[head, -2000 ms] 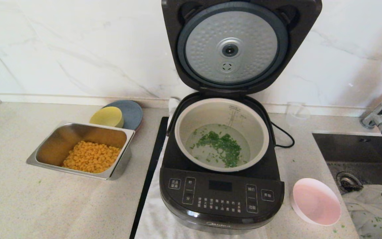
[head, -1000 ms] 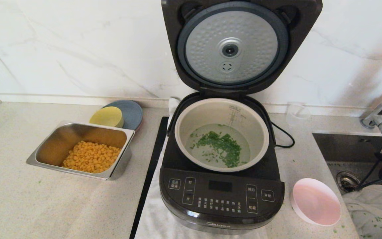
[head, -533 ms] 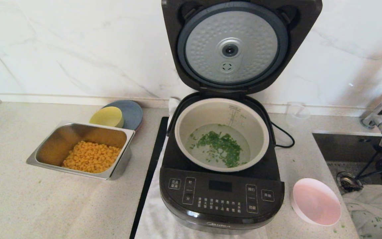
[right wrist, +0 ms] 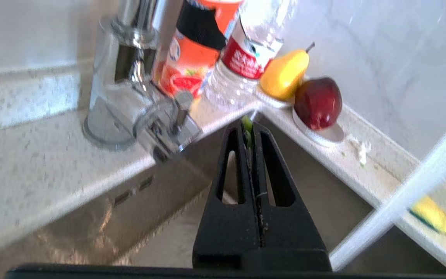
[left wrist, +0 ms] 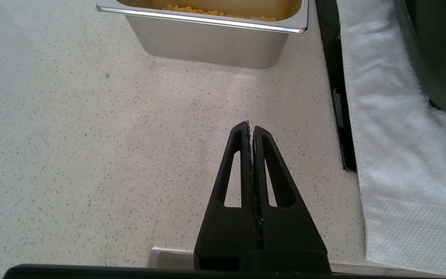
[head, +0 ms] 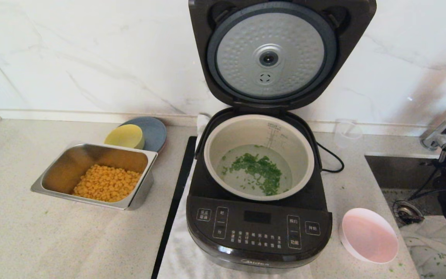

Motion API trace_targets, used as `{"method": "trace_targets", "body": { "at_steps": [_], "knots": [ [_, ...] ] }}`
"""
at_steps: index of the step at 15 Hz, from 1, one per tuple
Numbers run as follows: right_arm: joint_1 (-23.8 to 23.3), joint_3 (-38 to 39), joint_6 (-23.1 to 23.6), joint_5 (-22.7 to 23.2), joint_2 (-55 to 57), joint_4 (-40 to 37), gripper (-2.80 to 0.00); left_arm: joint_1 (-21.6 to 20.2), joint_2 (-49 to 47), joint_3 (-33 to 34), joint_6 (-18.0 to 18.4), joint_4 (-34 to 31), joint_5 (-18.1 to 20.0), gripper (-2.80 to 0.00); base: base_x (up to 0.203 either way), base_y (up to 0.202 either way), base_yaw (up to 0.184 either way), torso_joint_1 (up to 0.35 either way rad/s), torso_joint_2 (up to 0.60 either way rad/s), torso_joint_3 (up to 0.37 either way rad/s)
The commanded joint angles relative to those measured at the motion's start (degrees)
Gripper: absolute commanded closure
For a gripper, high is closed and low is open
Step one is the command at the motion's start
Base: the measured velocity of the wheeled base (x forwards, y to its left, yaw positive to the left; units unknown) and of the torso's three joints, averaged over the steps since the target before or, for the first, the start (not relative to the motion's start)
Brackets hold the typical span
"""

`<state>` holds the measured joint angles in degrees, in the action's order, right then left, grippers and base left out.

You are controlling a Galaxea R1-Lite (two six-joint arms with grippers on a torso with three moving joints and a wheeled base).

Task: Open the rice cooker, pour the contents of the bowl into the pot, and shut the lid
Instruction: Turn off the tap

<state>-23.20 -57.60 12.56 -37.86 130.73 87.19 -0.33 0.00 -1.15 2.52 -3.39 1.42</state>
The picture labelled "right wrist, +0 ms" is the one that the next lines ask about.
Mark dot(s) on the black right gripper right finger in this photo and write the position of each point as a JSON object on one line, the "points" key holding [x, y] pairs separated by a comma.
{"points": [[292, 232]]}

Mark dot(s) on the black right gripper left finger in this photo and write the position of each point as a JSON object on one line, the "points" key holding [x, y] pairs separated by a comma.
{"points": [[227, 232]]}

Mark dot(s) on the stainless steel sink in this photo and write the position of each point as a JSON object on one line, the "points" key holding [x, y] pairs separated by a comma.
{"points": [[149, 217]]}

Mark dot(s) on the small white dish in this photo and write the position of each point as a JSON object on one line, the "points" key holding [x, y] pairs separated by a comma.
{"points": [[275, 101], [323, 136]]}

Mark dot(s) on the white paper scrap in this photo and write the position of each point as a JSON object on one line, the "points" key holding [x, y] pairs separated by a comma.
{"points": [[360, 149]]}

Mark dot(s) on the dark red apple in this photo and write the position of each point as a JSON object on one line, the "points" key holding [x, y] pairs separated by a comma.
{"points": [[318, 102]]}

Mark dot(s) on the yellow sponge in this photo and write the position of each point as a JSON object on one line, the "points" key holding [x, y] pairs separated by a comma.
{"points": [[439, 219]]}

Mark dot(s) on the yellow pear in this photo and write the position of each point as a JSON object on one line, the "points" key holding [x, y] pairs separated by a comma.
{"points": [[285, 73]]}

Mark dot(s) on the small orange container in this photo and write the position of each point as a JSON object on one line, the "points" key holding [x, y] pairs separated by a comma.
{"points": [[188, 66]]}

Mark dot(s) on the chrome faucet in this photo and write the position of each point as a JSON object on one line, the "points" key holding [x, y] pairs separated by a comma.
{"points": [[122, 97]]}

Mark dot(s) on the clear red label bottle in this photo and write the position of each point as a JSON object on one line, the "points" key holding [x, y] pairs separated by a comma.
{"points": [[246, 54]]}

